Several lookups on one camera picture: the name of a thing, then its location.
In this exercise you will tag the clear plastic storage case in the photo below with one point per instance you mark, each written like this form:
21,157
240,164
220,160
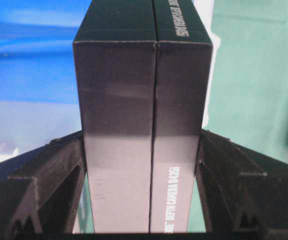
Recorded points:
25,126

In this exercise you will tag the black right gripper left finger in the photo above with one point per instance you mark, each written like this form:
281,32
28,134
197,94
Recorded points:
40,189

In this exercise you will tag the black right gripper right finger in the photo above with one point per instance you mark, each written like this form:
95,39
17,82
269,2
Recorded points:
243,193

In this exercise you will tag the blue liner sheet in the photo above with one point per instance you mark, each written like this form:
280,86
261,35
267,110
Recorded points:
36,52

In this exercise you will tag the black camera box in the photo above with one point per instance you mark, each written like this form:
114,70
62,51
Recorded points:
142,70

